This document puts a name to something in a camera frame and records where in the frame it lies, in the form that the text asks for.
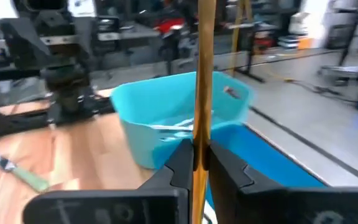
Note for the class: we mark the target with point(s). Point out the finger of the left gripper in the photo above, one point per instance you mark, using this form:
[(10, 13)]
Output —
[(26, 43)]

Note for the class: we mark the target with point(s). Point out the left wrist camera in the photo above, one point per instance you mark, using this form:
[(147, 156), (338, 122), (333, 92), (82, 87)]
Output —
[(47, 4)]

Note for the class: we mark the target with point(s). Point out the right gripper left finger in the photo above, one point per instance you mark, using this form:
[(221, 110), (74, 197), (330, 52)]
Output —
[(166, 193)]

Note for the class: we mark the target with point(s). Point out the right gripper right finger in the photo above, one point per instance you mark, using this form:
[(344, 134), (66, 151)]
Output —
[(247, 193)]

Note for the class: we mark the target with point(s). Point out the green plastic bin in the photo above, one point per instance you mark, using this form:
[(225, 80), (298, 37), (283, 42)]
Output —
[(141, 102)]

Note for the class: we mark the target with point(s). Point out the black aluminium table frame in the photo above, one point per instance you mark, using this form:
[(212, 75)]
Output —
[(11, 124)]

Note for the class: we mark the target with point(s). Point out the red equipment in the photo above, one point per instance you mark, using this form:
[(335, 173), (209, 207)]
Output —
[(169, 25)]

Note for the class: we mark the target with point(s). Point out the blue plastic tray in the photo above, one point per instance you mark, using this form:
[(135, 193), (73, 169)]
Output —
[(259, 155)]

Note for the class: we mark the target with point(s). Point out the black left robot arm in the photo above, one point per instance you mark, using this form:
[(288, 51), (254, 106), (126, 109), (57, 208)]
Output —
[(70, 93)]

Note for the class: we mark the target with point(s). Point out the utensils on wooden table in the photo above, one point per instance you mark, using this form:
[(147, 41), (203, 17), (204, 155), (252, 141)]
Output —
[(30, 180)]

